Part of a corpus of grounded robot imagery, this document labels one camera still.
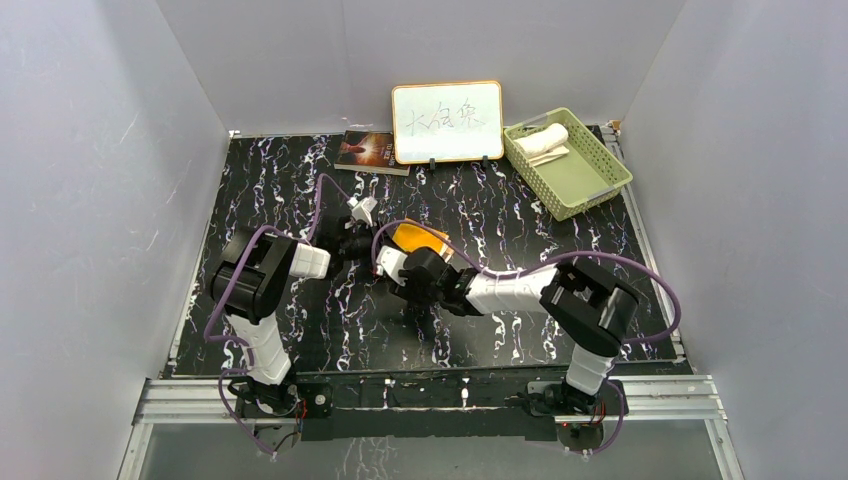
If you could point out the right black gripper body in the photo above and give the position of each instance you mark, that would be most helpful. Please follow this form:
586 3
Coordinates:
406 285

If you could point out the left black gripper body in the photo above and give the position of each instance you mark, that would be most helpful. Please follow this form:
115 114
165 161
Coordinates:
359 246

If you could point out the yellow bear towel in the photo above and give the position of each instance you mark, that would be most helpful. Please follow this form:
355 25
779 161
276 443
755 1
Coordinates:
410 237

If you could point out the white towel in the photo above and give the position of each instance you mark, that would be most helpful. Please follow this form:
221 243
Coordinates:
545 146

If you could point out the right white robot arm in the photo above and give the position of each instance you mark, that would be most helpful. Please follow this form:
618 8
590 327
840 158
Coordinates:
592 305

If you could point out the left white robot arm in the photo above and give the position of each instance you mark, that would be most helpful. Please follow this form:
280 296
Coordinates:
249 283

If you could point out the dark paperback book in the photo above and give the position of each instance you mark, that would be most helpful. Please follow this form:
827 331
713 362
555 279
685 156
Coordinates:
369 152

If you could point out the green plastic basket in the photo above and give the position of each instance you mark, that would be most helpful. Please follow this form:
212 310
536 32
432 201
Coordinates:
588 176

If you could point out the black base frame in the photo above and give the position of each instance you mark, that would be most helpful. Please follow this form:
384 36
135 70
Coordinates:
523 401

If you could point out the small whiteboard orange frame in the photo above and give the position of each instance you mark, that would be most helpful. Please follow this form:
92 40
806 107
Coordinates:
447 122

